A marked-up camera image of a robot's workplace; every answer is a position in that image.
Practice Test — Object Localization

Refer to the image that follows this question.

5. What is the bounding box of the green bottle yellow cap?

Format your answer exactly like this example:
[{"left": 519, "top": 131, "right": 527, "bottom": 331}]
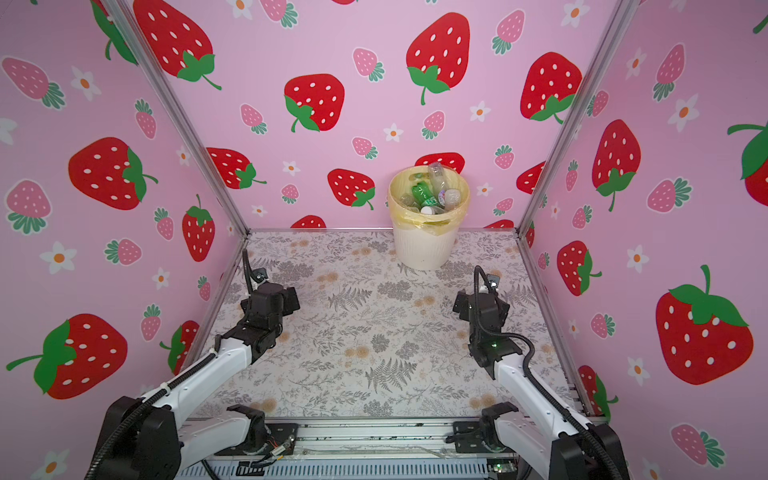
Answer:
[{"left": 411, "top": 181, "right": 442, "bottom": 208}]

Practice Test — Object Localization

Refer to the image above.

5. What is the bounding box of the clear bluish bottle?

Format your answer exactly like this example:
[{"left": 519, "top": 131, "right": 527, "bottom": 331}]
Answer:
[{"left": 428, "top": 162, "right": 449, "bottom": 195}]

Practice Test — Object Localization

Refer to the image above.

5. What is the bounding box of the clear bottle white label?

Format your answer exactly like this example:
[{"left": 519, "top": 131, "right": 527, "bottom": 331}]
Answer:
[{"left": 420, "top": 205, "right": 445, "bottom": 215}]

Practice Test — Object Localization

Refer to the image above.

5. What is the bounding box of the white bin with yellow liner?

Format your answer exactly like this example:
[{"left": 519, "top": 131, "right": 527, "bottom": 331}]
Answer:
[{"left": 387, "top": 166, "right": 470, "bottom": 270}]

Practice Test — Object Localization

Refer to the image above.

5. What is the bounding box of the clear bottle red cap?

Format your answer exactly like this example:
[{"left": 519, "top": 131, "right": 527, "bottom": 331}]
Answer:
[{"left": 440, "top": 189, "right": 461, "bottom": 209}]

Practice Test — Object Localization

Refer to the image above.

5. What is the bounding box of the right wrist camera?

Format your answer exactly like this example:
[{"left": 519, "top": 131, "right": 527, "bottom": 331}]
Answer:
[{"left": 479, "top": 274, "right": 500, "bottom": 294}]

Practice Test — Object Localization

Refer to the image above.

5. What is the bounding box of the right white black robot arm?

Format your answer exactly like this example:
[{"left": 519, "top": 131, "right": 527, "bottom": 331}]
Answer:
[{"left": 453, "top": 290, "right": 629, "bottom": 479}]

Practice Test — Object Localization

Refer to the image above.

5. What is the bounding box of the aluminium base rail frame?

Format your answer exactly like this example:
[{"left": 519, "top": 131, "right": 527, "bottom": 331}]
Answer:
[{"left": 116, "top": 415, "right": 631, "bottom": 480}]

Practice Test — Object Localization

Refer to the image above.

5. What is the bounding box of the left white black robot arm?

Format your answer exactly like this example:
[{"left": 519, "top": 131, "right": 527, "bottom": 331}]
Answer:
[{"left": 85, "top": 281, "right": 300, "bottom": 479}]

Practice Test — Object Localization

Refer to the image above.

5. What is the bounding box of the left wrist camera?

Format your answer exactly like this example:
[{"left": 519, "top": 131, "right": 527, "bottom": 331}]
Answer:
[{"left": 250, "top": 268, "right": 269, "bottom": 285}]

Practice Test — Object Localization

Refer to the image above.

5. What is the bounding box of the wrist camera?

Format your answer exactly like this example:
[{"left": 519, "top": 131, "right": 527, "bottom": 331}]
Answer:
[
  {"left": 250, "top": 268, "right": 269, "bottom": 285},
  {"left": 479, "top": 274, "right": 500, "bottom": 294}
]

